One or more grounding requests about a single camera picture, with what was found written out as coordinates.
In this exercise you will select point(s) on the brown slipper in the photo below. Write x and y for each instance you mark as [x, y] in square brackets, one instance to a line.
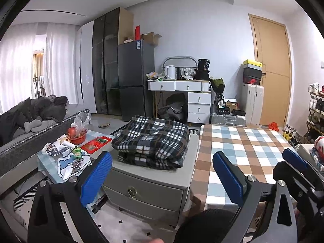
[104, 125]

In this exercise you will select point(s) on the checked tablecloth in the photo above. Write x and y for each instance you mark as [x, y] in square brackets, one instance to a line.
[243, 144]

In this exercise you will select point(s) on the flat black box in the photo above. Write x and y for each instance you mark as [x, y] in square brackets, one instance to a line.
[239, 112]

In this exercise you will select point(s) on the plaid fleece jacket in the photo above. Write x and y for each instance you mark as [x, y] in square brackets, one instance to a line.
[151, 139]

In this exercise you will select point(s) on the pile of snack packets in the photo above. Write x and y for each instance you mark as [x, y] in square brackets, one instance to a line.
[57, 148]

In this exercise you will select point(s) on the clear plastic bag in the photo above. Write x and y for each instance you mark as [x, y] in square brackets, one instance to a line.
[82, 121]

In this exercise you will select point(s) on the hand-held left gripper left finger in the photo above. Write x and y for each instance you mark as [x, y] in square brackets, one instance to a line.
[97, 179]

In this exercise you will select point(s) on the blue plaid cloth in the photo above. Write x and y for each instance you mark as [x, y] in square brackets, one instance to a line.
[317, 160]

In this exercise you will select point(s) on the green bag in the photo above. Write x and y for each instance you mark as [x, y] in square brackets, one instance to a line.
[217, 84]

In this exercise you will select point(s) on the small cardboard box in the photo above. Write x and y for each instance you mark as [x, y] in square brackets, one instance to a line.
[128, 40]

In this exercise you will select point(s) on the white cat-shaped paper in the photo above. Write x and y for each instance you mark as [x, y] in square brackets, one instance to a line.
[65, 165]

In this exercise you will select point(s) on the grey oval mirror frame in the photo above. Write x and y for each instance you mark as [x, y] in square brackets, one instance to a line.
[177, 57]

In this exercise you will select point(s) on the red flat box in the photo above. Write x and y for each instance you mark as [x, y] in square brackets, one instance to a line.
[96, 144]

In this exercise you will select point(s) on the silver hard case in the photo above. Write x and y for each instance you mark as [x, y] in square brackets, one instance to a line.
[227, 119]

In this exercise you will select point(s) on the black thermos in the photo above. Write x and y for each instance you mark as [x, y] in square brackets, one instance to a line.
[178, 73]

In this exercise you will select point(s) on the black shoe box red mark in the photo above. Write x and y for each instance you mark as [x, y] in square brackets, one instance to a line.
[251, 80]

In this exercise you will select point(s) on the white desk with drawers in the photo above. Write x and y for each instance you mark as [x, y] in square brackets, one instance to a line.
[197, 98]

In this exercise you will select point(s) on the clothes drying rack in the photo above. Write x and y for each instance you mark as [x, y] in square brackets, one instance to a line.
[38, 86]

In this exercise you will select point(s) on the grey refrigerator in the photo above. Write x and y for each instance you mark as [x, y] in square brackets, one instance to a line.
[135, 81]

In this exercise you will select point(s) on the grey sofa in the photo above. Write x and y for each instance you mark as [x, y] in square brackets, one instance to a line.
[22, 151]

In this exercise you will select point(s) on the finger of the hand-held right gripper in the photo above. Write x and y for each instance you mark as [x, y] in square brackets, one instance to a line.
[293, 176]
[298, 158]

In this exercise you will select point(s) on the dark duffel bag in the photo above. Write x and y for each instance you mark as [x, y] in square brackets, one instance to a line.
[172, 108]

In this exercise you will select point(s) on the wooden door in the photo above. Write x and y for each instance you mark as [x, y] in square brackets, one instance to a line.
[273, 68]

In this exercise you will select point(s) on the white wardrobe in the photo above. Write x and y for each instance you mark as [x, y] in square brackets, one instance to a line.
[86, 63]

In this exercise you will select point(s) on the white electric kettle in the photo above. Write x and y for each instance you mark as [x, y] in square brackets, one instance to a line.
[170, 72]

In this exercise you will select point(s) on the green snack packet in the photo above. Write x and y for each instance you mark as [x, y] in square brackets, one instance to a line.
[78, 152]

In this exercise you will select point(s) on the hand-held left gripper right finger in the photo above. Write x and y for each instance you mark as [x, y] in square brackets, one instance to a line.
[229, 179]

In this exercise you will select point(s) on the red bowl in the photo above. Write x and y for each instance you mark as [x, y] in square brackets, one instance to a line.
[76, 138]

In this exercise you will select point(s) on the shoe rack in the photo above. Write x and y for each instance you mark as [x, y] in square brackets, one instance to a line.
[316, 111]

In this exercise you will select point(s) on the dark glass wardrobe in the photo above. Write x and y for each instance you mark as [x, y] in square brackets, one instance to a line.
[106, 68]

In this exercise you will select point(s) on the yellow shoe box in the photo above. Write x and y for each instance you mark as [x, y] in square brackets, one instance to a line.
[251, 64]

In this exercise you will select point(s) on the white curtains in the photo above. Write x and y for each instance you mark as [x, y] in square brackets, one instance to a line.
[58, 63]

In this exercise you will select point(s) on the black paper bag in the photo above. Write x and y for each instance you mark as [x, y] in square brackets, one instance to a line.
[202, 69]

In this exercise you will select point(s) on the open cardboard box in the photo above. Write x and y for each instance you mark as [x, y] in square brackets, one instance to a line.
[150, 39]

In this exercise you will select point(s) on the coffee table with blue cloth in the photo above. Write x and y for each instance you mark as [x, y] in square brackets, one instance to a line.
[48, 167]

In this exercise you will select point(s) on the cream suitcase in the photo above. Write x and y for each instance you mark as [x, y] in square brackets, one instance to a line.
[253, 103]

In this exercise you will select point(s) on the yellow toy figures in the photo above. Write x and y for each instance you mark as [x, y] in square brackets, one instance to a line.
[289, 134]

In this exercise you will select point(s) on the cardboard boxes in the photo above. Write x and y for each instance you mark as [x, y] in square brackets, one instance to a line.
[125, 22]

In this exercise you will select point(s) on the grey drawer cabinet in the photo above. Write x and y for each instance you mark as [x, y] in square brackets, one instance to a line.
[141, 189]

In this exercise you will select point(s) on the black white striped rug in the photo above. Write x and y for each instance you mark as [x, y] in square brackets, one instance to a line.
[27, 197]

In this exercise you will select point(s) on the dark blanket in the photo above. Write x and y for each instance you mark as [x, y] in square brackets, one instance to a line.
[45, 108]

